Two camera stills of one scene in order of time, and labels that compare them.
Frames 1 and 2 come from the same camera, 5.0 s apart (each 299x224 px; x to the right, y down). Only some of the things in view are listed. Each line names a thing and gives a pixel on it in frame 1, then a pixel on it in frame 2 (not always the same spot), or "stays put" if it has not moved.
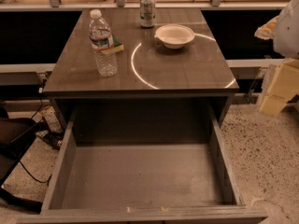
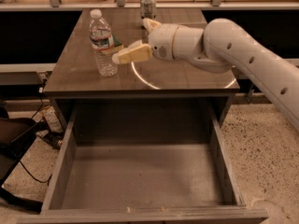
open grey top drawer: [149, 163] stays put
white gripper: [288, 35] → [162, 41]
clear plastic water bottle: [101, 40] stays put
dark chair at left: [16, 134] stays put
